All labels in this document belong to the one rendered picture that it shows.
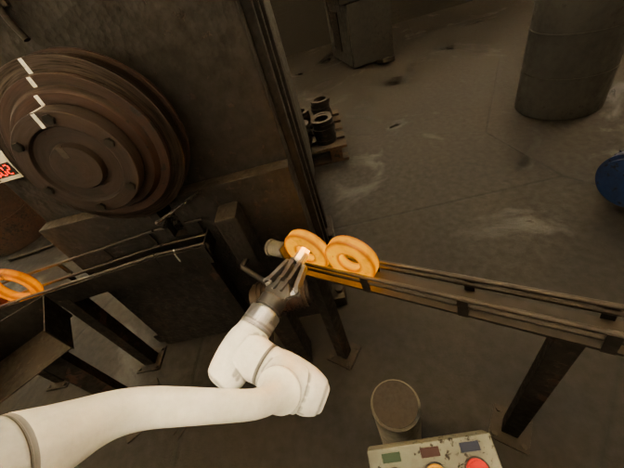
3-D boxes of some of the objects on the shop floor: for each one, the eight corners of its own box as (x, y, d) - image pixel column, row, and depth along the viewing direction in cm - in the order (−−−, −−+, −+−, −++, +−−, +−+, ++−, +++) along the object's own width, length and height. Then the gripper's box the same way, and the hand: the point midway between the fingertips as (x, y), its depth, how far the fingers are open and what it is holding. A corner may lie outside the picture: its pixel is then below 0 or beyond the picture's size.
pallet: (221, 189, 281) (198, 147, 252) (234, 149, 342) (216, 110, 313) (349, 159, 265) (340, 109, 236) (340, 122, 325) (331, 78, 296)
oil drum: (499, 101, 273) (519, -25, 214) (569, 83, 266) (610, -53, 208) (540, 128, 229) (580, -22, 170) (626, 107, 222) (698, -58, 164)
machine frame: (188, 253, 224) (-61, -78, 109) (331, 219, 212) (222, -193, 97) (158, 346, 170) (-407, -117, 54) (348, 307, 158) (142, -393, 42)
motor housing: (289, 344, 151) (249, 277, 116) (332, 335, 149) (305, 265, 114) (290, 370, 142) (245, 305, 107) (336, 361, 139) (306, 292, 104)
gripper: (254, 308, 89) (295, 247, 101) (290, 324, 82) (330, 256, 94) (243, 295, 84) (288, 232, 95) (280, 311, 77) (323, 240, 88)
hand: (303, 253), depth 93 cm, fingers closed
